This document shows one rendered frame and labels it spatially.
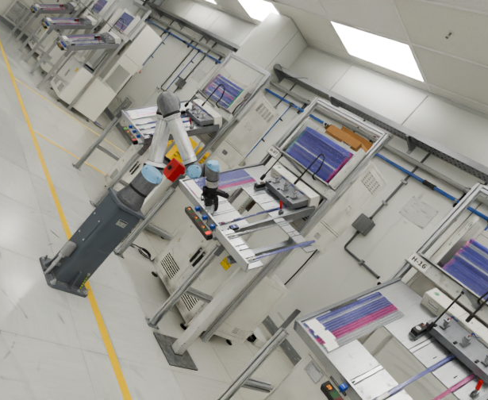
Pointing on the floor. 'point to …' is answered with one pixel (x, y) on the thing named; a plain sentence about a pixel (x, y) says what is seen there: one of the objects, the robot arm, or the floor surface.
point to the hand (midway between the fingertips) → (213, 213)
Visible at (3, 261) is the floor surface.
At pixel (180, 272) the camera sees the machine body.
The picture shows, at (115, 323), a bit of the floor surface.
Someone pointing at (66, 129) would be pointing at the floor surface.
